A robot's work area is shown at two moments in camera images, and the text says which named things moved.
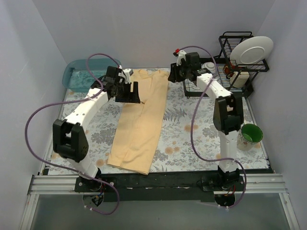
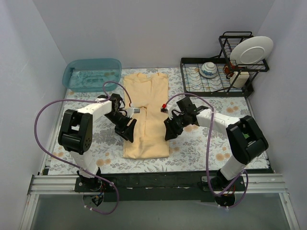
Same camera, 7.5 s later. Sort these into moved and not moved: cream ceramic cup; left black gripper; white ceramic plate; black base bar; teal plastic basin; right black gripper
Moved: left black gripper; right black gripper
Not moved: teal plastic basin; cream ceramic cup; white ceramic plate; black base bar
